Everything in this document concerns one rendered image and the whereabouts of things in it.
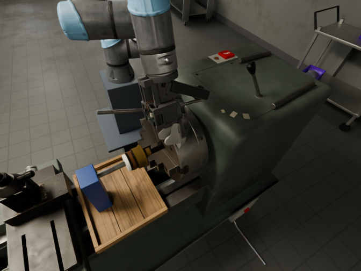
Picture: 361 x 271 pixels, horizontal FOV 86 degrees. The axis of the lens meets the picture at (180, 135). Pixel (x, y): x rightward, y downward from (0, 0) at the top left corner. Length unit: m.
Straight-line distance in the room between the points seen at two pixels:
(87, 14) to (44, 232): 0.71
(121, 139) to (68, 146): 1.20
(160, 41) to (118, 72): 0.72
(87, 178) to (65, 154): 1.63
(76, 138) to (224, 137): 2.00
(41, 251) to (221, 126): 0.73
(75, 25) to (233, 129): 0.52
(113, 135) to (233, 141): 0.86
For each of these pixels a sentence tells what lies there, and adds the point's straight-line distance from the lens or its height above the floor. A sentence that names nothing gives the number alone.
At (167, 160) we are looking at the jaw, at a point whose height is 1.11.
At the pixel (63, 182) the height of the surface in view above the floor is 1.02.
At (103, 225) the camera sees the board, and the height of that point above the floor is 0.88.
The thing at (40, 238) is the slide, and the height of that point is 0.97.
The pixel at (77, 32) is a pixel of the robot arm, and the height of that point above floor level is 1.54.
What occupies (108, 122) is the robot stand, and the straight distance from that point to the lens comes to 1.42.
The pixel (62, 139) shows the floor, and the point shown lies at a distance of 2.52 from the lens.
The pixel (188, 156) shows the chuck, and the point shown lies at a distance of 0.69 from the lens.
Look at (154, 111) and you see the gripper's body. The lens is 0.42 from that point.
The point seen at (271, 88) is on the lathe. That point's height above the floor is 1.26.
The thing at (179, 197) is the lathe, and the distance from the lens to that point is 0.94.
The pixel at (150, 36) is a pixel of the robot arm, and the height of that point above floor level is 1.57.
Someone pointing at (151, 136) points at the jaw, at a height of 1.14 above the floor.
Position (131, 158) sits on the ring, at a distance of 0.75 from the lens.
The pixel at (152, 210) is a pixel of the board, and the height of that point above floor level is 0.89.
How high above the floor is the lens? 1.72
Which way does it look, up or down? 49 degrees down
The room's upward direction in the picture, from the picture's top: 4 degrees clockwise
